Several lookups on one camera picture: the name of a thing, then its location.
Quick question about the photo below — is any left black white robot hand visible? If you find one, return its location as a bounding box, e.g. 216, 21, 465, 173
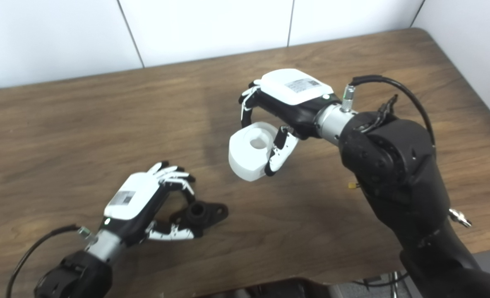
100, 161, 204, 248

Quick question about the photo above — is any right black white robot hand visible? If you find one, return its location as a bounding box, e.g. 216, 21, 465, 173
239, 69, 341, 177

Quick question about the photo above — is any black flanged holder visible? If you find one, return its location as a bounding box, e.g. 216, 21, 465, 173
170, 201, 229, 237

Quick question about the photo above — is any round white piece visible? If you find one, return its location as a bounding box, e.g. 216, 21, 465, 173
228, 121, 279, 182

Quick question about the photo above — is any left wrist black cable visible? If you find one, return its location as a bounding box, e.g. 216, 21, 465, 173
6, 224, 92, 298

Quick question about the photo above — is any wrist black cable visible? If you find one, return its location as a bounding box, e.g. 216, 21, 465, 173
6, 224, 92, 298
342, 74, 436, 145

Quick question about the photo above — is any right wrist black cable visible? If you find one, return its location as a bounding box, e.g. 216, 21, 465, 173
342, 74, 436, 145

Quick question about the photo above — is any black floor cable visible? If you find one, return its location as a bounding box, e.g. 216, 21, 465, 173
353, 271, 409, 288

